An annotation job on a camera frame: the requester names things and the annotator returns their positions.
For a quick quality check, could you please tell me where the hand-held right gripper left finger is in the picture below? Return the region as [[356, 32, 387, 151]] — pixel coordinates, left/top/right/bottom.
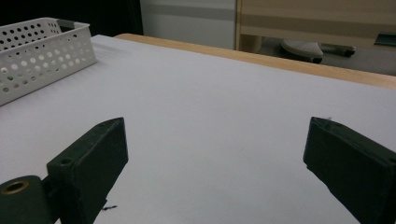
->
[[46, 117, 130, 224]]

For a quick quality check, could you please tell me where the wooden cabinet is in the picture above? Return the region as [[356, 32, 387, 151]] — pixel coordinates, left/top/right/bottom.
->
[[234, 0, 396, 54]]

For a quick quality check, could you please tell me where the chair base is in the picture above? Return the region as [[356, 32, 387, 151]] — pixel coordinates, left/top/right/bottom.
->
[[279, 39, 357, 65]]

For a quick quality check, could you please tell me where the white perforated plastic basket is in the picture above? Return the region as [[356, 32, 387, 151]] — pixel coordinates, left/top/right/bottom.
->
[[0, 17, 99, 107]]

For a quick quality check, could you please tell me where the white table sheet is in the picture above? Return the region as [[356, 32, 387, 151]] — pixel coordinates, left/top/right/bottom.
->
[[0, 34, 396, 224]]

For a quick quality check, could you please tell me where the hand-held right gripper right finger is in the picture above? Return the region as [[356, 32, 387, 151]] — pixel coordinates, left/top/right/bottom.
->
[[303, 116, 396, 224]]

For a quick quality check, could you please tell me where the white cabinet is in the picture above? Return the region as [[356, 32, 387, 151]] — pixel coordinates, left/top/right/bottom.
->
[[138, 0, 237, 50]]

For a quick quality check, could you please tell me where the dark curtain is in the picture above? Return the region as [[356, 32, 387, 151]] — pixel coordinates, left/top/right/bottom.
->
[[0, 0, 145, 38]]

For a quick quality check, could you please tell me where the wooden table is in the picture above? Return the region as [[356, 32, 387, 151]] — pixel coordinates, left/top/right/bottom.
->
[[113, 33, 396, 91]]

